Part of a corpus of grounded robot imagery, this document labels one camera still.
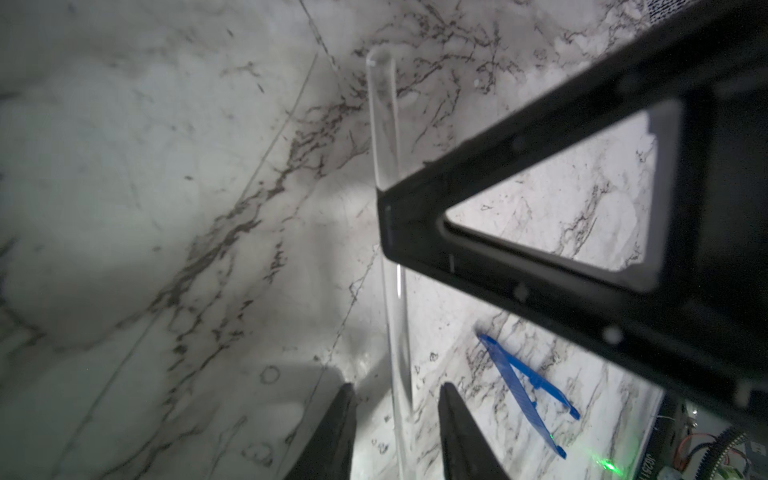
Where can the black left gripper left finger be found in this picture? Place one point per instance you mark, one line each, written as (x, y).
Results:
(329, 452)

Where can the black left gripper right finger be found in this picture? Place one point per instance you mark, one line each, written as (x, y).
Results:
(465, 452)

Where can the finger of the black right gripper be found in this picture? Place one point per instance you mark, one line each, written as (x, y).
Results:
(625, 211)

